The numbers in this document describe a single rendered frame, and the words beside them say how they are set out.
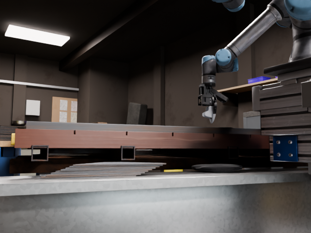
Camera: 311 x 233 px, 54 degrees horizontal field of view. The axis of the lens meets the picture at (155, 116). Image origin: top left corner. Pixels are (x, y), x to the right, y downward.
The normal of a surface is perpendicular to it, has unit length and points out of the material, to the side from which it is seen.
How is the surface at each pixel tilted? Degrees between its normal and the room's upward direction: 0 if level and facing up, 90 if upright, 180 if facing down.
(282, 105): 90
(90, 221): 90
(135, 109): 90
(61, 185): 90
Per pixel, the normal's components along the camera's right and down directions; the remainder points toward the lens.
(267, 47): -0.84, -0.06
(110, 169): 0.38, -0.09
